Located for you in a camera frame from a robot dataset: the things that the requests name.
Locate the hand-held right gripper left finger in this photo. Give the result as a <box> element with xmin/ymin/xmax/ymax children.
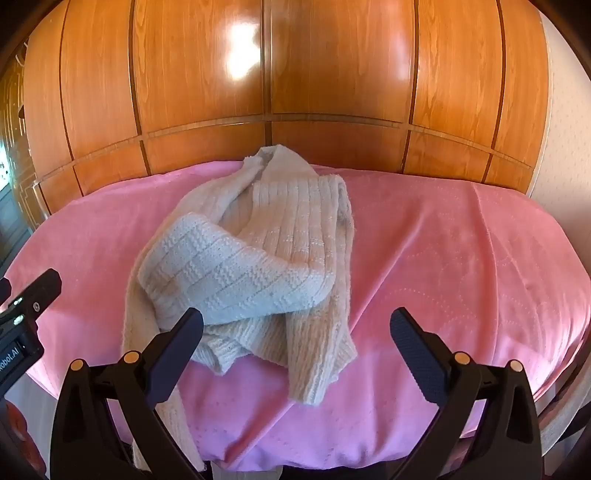
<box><xmin>50</xmin><ymin>307</ymin><xmax>208</xmax><ymax>480</ymax></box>

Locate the dark wooden furniture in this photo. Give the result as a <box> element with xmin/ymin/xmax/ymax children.
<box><xmin>0</xmin><ymin>44</ymin><xmax>47</xmax><ymax>274</ymax></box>

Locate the cream knit sweater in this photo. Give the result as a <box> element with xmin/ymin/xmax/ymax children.
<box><xmin>121</xmin><ymin>144</ymin><xmax>359</xmax><ymax>472</ymax></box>

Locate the pink blanket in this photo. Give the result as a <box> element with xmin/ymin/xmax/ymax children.
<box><xmin>0</xmin><ymin>159</ymin><xmax>591</xmax><ymax>472</ymax></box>

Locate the glossy wooden wardrobe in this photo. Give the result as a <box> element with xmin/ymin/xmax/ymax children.
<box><xmin>21</xmin><ymin>0</ymin><xmax>553</xmax><ymax>219</ymax></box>

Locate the white bed sheet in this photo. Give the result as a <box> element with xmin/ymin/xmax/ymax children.
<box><xmin>7</xmin><ymin>369</ymin><xmax>63</xmax><ymax>418</ymax></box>

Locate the red cloth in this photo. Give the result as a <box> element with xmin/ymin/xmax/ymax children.
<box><xmin>0</xmin><ymin>401</ymin><xmax>49</xmax><ymax>480</ymax></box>

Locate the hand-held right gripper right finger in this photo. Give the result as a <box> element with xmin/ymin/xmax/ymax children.
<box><xmin>389</xmin><ymin>307</ymin><xmax>543</xmax><ymax>480</ymax></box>

